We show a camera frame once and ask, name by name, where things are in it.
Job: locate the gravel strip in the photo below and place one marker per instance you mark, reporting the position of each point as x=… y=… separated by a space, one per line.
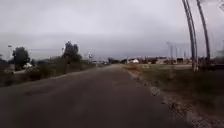
x=173 y=103

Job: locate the grey asphalt road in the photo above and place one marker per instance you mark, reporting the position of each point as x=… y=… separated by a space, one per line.
x=90 y=100

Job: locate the dark tree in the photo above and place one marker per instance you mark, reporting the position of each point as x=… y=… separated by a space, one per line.
x=71 y=52
x=20 y=56

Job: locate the row of distant buildings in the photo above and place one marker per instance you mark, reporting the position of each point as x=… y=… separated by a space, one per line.
x=153 y=60

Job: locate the row of low bushes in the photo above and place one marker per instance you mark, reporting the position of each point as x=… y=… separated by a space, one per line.
x=43 y=70

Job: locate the grass field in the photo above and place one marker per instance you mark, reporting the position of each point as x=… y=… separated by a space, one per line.
x=190 y=85

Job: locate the leaning poles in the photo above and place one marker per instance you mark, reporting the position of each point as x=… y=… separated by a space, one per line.
x=191 y=36

